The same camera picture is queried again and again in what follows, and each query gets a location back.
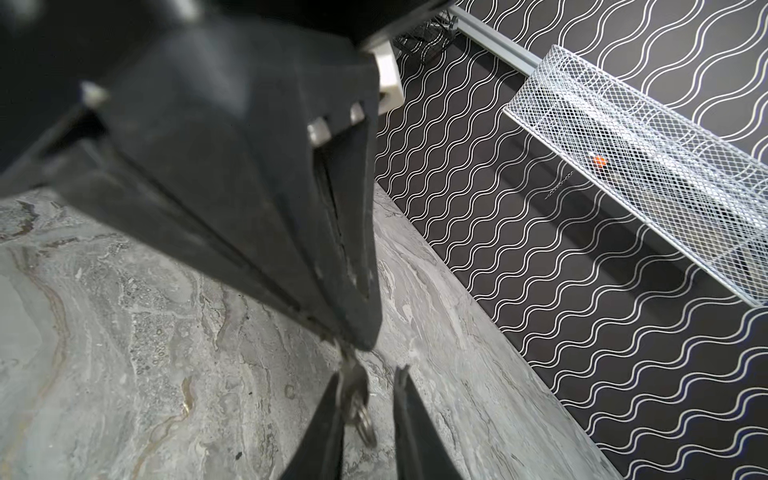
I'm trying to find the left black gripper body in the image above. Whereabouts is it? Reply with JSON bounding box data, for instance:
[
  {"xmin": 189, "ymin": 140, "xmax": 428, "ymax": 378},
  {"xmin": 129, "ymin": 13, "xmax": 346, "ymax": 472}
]
[{"xmin": 1, "ymin": 1, "xmax": 442, "ymax": 312}]

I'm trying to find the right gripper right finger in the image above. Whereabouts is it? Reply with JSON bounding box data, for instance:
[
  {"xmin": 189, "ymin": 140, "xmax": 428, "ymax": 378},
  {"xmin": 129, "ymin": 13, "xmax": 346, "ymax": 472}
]
[{"xmin": 393, "ymin": 365, "xmax": 462, "ymax": 480}]

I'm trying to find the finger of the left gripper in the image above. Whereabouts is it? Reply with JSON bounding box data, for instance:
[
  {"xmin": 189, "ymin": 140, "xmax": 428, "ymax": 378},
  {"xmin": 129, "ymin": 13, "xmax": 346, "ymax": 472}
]
[
  {"xmin": 40, "ymin": 138, "xmax": 335, "ymax": 342},
  {"xmin": 313, "ymin": 120, "xmax": 382, "ymax": 351}
]

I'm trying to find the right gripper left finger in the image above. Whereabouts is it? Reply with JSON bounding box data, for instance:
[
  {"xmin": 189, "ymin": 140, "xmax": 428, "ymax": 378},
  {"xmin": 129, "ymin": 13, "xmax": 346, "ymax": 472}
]
[{"xmin": 280, "ymin": 373, "xmax": 345, "ymax": 480}]

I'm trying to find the red item in white basket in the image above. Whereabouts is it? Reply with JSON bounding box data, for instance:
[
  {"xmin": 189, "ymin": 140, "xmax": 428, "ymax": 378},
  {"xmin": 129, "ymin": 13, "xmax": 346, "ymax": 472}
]
[{"xmin": 588, "ymin": 152, "xmax": 609, "ymax": 171}]

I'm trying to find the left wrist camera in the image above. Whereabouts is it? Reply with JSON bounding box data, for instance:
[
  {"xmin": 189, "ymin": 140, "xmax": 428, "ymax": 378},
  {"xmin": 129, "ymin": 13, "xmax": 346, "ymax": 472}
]
[{"xmin": 369, "ymin": 42, "xmax": 405, "ymax": 115}]

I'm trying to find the black wire wall basket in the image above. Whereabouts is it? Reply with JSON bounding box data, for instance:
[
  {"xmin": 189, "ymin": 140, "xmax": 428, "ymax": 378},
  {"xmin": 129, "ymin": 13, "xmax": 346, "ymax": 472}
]
[{"xmin": 392, "ymin": 10, "xmax": 458, "ymax": 65}]

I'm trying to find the white mesh wall basket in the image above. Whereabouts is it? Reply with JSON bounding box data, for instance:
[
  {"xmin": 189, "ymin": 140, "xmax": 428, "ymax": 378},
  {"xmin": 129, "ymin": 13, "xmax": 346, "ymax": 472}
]
[{"xmin": 506, "ymin": 46, "xmax": 767, "ymax": 306}]

